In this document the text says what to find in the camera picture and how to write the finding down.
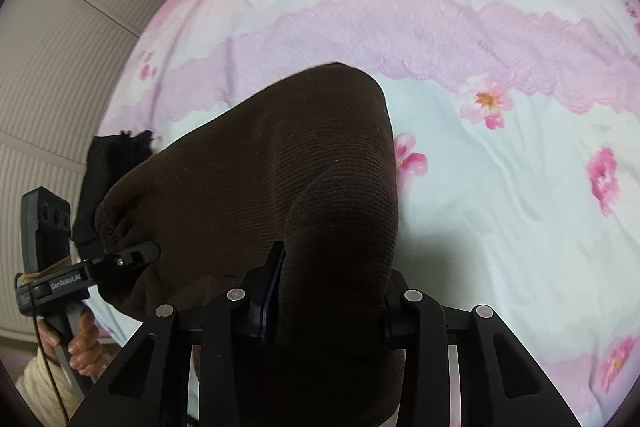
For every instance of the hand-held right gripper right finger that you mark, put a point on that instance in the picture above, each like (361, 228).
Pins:
(410, 322)

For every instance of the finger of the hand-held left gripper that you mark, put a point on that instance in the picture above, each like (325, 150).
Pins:
(127, 257)

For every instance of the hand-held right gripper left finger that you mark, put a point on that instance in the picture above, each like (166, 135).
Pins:
(270, 292)

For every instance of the dark brown pants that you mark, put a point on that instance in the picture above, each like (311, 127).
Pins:
(300, 167)

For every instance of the person's left forearm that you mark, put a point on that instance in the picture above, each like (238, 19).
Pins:
(40, 387)

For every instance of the person's left hand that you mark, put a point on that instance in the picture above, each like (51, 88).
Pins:
(87, 347)

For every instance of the folded black clothes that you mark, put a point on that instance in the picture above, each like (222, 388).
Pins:
(105, 177)

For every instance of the pink floral blanket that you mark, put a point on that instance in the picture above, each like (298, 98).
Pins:
(500, 207)

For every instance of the white louvered wardrobe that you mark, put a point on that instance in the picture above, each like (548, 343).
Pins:
(75, 57)

